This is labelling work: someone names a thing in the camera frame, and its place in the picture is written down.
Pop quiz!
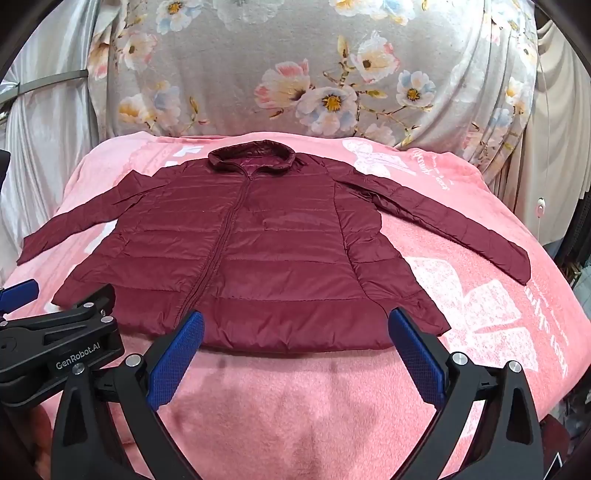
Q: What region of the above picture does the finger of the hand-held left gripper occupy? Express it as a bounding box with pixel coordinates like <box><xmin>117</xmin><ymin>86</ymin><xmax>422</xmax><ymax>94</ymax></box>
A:
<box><xmin>0</xmin><ymin>278</ymin><xmax>40</xmax><ymax>320</ymax></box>
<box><xmin>0</xmin><ymin>283</ymin><xmax>126</xmax><ymax>403</ymax></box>

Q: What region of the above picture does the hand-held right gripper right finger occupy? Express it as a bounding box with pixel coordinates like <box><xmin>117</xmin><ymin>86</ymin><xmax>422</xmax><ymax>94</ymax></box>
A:
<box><xmin>388</xmin><ymin>307</ymin><xmax>546</xmax><ymax>480</ymax></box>

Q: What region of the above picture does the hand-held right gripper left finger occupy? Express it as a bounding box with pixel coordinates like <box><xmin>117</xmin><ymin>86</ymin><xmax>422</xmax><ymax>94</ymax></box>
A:
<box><xmin>51</xmin><ymin>310</ymin><xmax>206</xmax><ymax>480</ymax></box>

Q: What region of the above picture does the maroon puffer jacket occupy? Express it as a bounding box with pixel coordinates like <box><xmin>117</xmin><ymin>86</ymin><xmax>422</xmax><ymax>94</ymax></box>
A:
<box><xmin>17</xmin><ymin>141</ymin><xmax>531</xmax><ymax>352</ymax></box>

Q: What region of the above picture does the pink printed blanket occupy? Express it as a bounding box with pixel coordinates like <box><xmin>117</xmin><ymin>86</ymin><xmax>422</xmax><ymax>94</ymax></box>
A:
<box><xmin>0</xmin><ymin>130</ymin><xmax>591</xmax><ymax>480</ymax></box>

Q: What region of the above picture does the silver satin curtain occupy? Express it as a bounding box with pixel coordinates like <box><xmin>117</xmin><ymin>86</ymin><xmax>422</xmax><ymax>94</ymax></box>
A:
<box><xmin>0</xmin><ymin>0</ymin><xmax>114</xmax><ymax>284</ymax></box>

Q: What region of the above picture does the grey curtain tieback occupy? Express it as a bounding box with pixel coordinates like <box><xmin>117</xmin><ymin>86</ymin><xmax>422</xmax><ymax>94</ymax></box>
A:
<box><xmin>13</xmin><ymin>68</ymin><xmax>89</xmax><ymax>99</ymax></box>

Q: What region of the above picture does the beige curtain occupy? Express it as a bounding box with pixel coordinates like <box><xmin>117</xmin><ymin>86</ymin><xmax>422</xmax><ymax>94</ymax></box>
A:
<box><xmin>480</xmin><ymin>21</ymin><xmax>591</xmax><ymax>243</ymax></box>

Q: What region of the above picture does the grey floral sheet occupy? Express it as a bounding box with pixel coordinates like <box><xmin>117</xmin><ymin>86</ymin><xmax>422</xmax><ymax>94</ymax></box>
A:
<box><xmin>87</xmin><ymin>0</ymin><xmax>542</xmax><ymax>153</ymax></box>

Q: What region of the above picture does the white cable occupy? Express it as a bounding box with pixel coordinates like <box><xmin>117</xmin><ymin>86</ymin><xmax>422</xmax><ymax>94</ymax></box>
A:
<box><xmin>536</xmin><ymin>55</ymin><xmax>551</xmax><ymax>241</ymax></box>

